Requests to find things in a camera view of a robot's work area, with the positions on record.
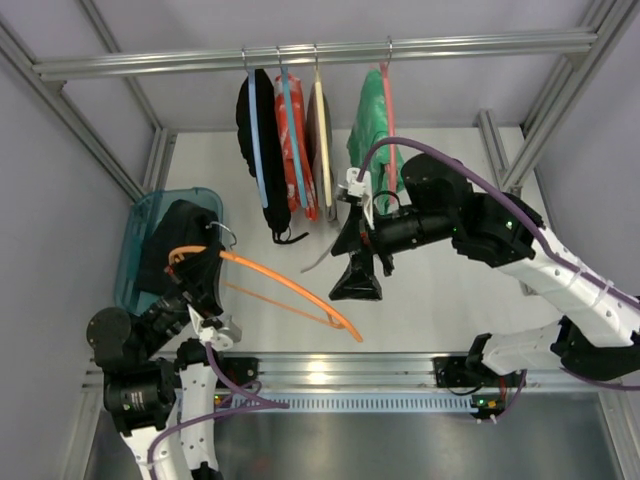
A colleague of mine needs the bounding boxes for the orange clothes hanger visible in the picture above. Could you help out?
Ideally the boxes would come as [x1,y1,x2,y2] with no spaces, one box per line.
[167,219,364,344]

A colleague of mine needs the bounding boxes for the black trousers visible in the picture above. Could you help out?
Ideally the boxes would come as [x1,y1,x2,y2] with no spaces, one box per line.
[136,200,220,296]

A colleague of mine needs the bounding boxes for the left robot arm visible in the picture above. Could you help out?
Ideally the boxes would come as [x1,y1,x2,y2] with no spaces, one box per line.
[86,243,224,479]

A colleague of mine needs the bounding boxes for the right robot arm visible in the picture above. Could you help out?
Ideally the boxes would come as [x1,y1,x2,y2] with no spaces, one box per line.
[329,153,639,391]

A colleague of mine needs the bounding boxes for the black garment on blue hanger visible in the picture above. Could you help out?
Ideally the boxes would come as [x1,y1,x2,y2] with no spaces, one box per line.
[235,69,308,245]

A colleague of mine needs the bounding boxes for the pink clothes hanger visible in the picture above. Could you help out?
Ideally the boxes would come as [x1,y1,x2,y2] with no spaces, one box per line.
[367,36,398,193]

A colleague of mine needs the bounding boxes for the light blue clothes hanger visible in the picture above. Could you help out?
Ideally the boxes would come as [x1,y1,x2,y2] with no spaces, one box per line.
[241,47,269,209]

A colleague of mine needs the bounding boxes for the teal plastic bin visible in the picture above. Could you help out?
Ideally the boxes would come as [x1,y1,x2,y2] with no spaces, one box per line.
[113,187,224,315]

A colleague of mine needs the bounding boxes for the green garment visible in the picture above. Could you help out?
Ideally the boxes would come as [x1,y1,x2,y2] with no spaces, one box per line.
[347,68,405,194]

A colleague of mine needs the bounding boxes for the red patterned garment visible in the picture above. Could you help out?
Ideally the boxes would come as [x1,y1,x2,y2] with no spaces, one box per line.
[274,73,319,221]

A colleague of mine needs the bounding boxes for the grey brown garment with drawstring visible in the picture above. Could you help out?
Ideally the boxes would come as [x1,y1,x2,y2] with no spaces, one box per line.
[305,86,346,238]

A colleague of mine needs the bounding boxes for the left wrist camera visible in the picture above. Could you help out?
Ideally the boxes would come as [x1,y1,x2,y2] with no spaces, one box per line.
[188,305,242,351]

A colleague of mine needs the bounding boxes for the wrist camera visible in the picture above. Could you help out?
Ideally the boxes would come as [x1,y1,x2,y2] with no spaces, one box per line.
[188,305,242,351]
[335,167,374,229]

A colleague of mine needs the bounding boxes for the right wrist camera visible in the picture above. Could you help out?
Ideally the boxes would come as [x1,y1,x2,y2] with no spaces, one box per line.
[335,167,374,229]

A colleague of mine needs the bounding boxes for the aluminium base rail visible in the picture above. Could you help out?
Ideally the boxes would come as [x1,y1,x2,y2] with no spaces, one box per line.
[81,350,623,392]

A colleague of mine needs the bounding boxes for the slotted cable duct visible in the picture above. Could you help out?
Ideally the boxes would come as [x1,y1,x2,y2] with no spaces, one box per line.
[99,390,506,416]

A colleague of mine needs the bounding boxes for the left aluminium frame post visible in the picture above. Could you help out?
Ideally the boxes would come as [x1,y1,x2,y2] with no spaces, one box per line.
[1,1,175,201]

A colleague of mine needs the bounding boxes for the aluminium hanging rail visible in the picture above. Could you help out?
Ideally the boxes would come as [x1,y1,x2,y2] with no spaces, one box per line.
[32,28,598,81]

